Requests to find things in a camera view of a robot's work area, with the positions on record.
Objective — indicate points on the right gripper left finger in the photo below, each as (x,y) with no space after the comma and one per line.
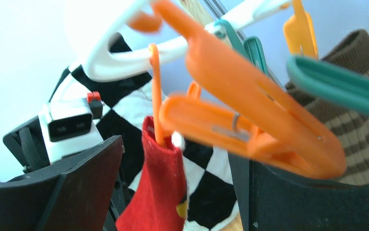
(70,195)

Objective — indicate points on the yellow clothes peg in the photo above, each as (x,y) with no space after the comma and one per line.
(299,32)

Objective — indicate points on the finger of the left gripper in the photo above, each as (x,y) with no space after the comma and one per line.
(119,199)

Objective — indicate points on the wooden clothes rack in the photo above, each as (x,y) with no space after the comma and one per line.
(203,11)

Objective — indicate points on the orange clothes peg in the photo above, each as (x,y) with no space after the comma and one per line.
(230,82)
(194,92)

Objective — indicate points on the white round clip hanger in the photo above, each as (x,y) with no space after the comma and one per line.
(92,25)

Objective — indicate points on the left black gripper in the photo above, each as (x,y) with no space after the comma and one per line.
(27,145)

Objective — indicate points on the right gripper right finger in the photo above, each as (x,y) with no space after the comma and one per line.
(272,199)

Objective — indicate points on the teal clothes peg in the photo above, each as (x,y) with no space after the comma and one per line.
(329,82)

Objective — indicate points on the brown striped sock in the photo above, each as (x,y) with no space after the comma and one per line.
(350,127)

